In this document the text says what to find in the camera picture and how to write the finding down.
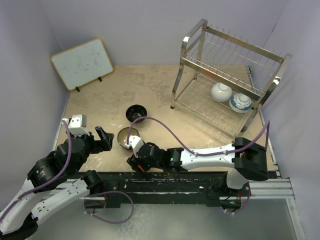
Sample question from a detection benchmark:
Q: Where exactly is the blue floral white bowl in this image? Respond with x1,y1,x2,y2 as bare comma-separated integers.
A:
229,93,252,114

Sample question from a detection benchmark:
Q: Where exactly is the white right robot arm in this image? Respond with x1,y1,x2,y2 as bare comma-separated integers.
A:
124,135,269,196

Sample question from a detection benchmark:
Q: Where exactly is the stainless steel dish rack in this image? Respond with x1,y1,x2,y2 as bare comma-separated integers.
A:
170,19,292,137

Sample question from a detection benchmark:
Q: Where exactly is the beige bowl with dark rim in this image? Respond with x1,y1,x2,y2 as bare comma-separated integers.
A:
117,127,140,149

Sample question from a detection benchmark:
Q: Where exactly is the black glossy bowl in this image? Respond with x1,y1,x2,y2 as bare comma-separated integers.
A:
125,104,148,123

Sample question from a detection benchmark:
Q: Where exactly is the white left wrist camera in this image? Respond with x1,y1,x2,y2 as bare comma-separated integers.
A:
62,114,90,137

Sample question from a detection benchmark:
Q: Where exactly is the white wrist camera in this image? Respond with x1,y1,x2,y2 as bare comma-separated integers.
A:
62,114,90,137
124,135,145,158

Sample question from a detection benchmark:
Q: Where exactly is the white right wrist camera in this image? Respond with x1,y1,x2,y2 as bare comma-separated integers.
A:
124,135,145,158

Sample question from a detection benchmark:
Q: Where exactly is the black table edge rail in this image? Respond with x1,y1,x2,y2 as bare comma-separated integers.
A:
85,171,255,209

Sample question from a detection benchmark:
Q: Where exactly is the small whiteboard with wooden frame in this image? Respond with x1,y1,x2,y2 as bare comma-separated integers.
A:
50,38,114,91

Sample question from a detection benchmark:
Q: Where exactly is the aluminium frame rail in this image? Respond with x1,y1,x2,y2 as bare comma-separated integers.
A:
249,178,295,200

